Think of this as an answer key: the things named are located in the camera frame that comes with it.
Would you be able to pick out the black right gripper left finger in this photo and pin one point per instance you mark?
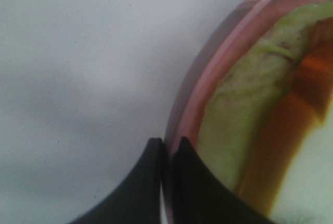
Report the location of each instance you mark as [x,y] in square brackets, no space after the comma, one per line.
[137,197]

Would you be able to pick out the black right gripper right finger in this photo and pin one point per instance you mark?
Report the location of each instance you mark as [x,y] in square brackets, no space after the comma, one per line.
[199,197]

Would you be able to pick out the sandwich with lettuce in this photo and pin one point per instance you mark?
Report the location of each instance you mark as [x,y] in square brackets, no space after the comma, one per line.
[266,133]

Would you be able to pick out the pink plate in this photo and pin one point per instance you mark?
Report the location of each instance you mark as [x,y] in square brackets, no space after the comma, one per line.
[234,36]

